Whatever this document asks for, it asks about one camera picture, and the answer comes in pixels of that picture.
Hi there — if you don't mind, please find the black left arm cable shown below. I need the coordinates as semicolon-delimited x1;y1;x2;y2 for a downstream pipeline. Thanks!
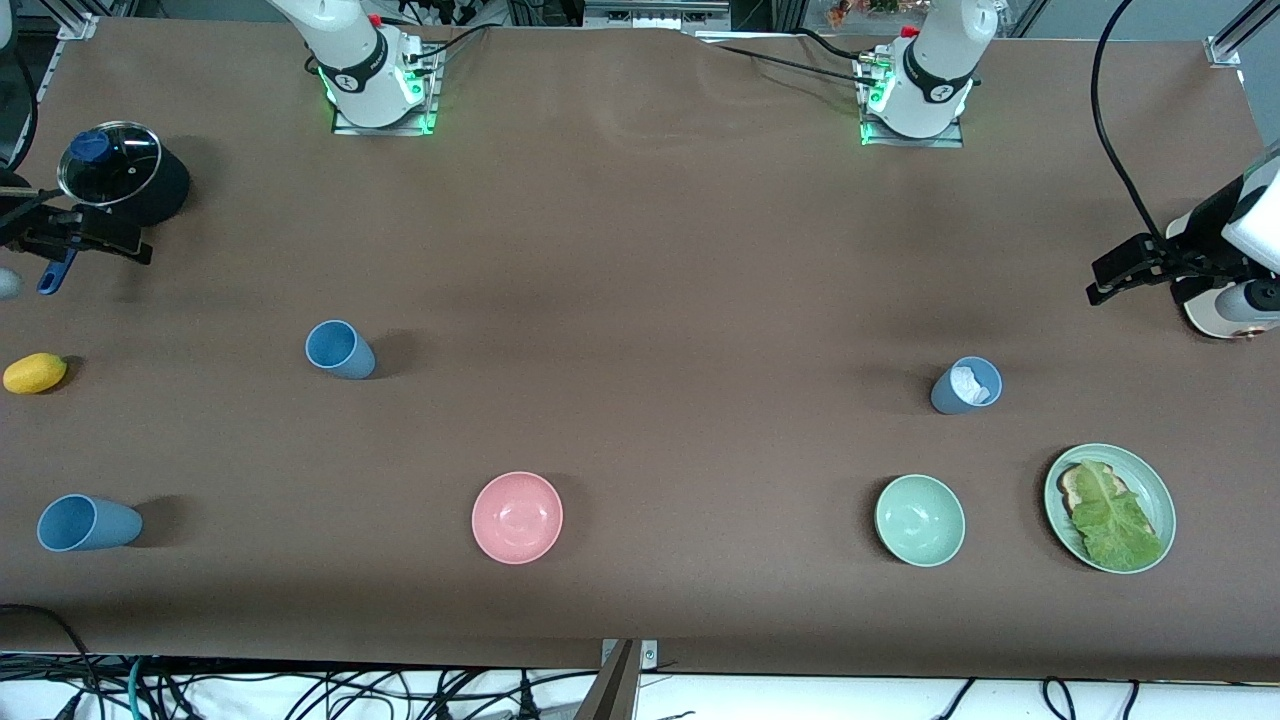
1090;0;1171;239

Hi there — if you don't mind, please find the brown table cover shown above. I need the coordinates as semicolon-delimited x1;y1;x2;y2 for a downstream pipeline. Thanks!
0;15;1280;683

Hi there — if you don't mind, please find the dark metal pole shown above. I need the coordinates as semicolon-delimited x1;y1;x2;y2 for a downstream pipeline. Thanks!
573;640;643;720

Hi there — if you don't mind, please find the black pot blue handle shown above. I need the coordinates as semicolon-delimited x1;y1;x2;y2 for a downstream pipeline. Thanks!
37;120;192;297

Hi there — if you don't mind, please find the toasted bread slice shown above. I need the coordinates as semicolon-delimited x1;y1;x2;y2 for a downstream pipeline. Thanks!
1061;463;1131;513

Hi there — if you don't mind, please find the yellow lemon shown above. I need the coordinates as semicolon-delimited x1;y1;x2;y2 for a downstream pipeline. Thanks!
2;352;69;395

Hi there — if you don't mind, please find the aluminium frame profile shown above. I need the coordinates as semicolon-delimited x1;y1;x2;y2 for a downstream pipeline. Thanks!
1203;0;1280;69
55;0;136;43

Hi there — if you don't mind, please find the green plate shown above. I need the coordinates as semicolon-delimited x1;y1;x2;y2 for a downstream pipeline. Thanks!
1044;443;1177;574

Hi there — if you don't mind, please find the green lettuce leaf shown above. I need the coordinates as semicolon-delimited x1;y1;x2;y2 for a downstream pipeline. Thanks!
1070;460;1165;571

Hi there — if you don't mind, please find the green bowl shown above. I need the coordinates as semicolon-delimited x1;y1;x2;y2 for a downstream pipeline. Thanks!
874;474;967;568

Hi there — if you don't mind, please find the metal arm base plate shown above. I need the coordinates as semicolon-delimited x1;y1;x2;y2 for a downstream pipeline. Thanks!
858;52;965;149
331;42;441;136

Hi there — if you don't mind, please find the black floor cable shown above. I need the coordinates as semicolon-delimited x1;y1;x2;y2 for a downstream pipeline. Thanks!
0;603;101;720

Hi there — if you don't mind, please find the blue cup with paper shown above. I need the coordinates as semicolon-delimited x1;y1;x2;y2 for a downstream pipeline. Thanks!
930;356;1003;415

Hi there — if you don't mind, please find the black base power cable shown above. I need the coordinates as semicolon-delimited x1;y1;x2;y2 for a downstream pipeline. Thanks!
405;24;493;63
715;28;881;83

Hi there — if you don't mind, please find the silver table edge bracket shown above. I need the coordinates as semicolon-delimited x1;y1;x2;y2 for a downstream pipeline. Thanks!
600;638;659;671

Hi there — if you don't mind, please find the pink bowl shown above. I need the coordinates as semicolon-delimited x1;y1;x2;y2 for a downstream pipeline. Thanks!
471;471;564;565

